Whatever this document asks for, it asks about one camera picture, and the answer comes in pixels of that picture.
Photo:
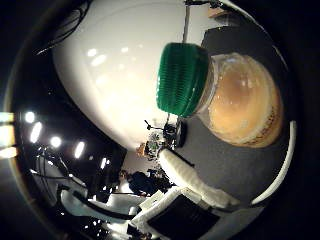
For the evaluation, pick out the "green capped bottle amber liquid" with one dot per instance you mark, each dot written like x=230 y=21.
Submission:
x=233 y=100

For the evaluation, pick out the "person in dark blue clothes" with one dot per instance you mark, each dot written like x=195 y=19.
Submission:
x=142 y=182

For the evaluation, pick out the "brown cardboard box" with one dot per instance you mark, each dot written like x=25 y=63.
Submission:
x=142 y=150

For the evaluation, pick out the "green potted plant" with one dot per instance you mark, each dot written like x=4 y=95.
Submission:
x=154 y=140

